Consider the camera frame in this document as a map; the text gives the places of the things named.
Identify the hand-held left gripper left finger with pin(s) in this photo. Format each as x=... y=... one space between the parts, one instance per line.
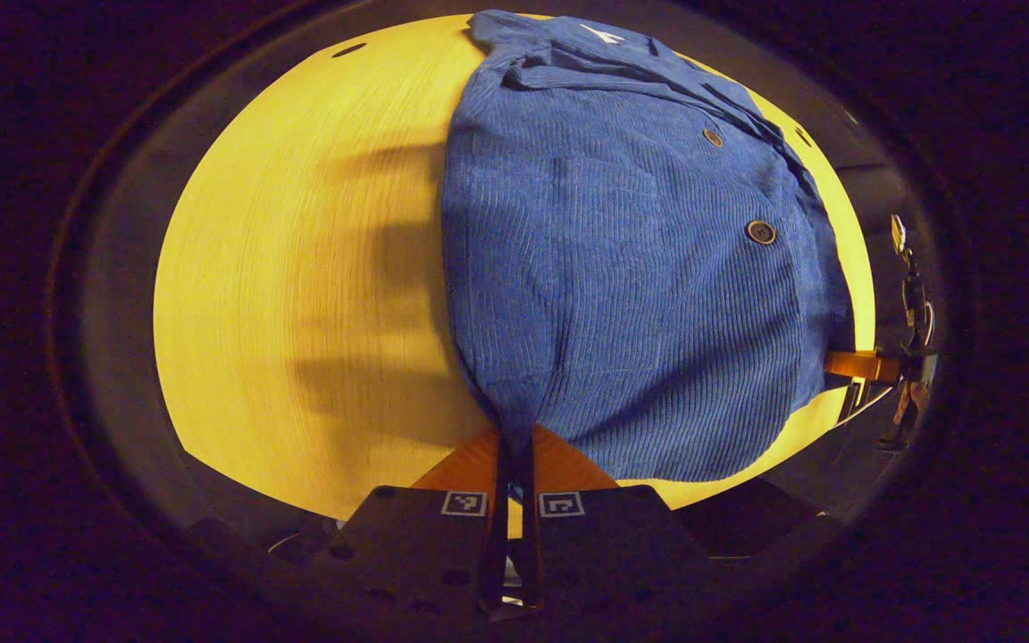
x=407 y=545

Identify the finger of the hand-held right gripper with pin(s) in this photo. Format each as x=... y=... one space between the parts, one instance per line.
x=863 y=366

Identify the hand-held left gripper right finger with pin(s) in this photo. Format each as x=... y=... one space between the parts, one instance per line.
x=613 y=545

